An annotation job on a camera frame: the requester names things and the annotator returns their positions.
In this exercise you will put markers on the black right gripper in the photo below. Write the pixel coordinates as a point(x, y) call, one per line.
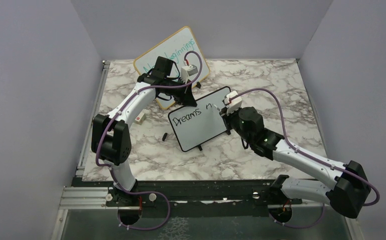
point(227, 118)

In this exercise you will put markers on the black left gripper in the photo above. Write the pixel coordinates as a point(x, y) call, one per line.
point(185, 97)

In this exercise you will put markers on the black framed whiteboard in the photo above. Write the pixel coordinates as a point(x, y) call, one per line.
point(194, 126)

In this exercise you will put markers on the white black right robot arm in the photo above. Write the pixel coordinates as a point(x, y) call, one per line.
point(342, 186)

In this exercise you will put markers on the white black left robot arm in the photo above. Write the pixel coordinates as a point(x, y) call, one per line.
point(111, 140)

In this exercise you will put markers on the yellow framed whiteboard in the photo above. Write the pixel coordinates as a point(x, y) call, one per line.
point(174, 48)

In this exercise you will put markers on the black small-board stand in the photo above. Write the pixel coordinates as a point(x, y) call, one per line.
point(228, 132)

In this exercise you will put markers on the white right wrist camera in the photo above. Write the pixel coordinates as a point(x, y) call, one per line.
point(232, 102)

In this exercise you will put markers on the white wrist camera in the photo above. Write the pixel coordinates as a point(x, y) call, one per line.
point(187, 71)
point(232, 102)

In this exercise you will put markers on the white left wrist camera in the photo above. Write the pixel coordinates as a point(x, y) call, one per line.
point(187, 71)

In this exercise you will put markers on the black aluminium front base frame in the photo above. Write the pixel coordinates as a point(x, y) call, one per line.
point(182, 198)

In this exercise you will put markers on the aluminium side rail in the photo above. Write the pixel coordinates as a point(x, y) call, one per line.
point(96, 107)

